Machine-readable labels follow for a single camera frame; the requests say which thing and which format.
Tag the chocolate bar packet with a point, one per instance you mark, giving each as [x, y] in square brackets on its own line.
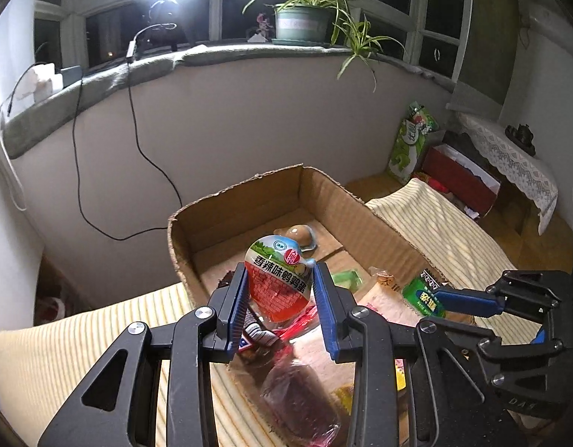
[258, 337]

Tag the white charger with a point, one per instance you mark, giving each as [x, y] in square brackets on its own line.
[39, 84]

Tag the grey windowsill cloth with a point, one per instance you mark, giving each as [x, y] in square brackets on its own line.
[105, 74]

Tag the dark snack packet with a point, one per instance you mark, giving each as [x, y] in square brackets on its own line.
[226, 280]

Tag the small pink flower plant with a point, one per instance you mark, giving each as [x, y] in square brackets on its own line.
[263, 23]

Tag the red green egg snack packet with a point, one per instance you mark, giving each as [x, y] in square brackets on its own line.
[277, 279]

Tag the olive curtain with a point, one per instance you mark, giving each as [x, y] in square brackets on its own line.
[491, 32]

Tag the green pea snack packet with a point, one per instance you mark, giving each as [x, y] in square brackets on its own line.
[424, 298]

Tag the potted spider plant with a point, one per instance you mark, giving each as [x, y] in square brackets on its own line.
[298, 23]

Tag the brown braised egg packet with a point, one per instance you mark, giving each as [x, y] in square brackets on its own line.
[298, 233]

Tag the dark teapot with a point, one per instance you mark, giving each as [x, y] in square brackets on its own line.
[521, 132]

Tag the red white bag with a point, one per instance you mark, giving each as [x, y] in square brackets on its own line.
[53, 309]

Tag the clear packet of red dates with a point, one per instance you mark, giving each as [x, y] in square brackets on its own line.
[296, 400]

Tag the pink printed bread packet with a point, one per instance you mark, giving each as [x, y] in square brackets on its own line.
[384, 302]

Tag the red box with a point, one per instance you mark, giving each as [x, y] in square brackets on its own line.
[454, 167]

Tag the light green snack packet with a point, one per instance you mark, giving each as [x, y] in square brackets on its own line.
[349, 279]

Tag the green printed bag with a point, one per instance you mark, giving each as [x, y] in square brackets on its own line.
[407, 149]

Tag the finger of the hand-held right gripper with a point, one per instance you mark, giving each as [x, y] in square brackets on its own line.
[468, 300]
[473, 330]

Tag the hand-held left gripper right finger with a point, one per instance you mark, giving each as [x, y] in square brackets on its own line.
[324, 312]

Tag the white lace tablecloth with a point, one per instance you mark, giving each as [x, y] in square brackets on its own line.
[510, 158]

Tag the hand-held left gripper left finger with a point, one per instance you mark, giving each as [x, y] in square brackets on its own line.
[235, 307]

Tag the grey power adapter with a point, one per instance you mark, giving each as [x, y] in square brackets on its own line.
[71, 74]

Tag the white window frame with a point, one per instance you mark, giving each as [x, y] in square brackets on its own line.
[216, 9]

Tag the yellow snack packet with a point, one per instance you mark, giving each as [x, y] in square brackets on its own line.
[346, 398]

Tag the brown cardboard box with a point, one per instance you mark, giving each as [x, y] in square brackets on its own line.
[249, 214]

